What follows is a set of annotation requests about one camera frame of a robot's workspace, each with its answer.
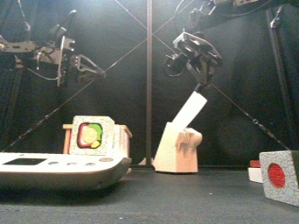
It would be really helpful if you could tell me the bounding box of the white toy cleaver black handle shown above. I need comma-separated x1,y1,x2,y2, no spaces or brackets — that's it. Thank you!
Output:
171,83,210,133

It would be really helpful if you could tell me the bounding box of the pale wooden knife holder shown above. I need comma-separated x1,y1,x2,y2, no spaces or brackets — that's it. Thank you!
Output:
152,121,204,174

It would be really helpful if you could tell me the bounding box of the speckled sushi block green filling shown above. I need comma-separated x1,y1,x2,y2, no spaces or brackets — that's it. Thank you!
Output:
68,115,118,158

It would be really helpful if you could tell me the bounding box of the red and white box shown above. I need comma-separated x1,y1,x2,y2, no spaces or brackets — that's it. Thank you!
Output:
61,123,135,160

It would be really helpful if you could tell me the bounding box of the white toy tablet device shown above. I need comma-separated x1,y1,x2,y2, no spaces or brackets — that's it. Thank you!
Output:
0,151,134,191

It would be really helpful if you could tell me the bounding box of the red and white nigiri toy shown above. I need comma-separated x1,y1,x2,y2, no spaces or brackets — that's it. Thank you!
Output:
247,158,263,185

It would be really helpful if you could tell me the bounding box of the speckled sushi block red centre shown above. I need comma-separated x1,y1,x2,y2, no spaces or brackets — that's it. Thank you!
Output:
258,150,299,208

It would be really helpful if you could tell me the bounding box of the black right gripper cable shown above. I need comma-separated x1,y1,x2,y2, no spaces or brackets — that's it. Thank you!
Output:
162,52,190,79

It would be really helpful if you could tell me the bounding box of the thin diagonal brace cord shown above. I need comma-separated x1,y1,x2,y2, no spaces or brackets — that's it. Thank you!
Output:
0,0,198,153
114,0,291,151

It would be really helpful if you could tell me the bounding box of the black upright frame pole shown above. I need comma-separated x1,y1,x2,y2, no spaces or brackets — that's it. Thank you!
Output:
144,0,154,168

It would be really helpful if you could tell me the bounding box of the black frame side post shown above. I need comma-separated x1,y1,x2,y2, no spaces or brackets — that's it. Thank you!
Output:
266,4,299,151

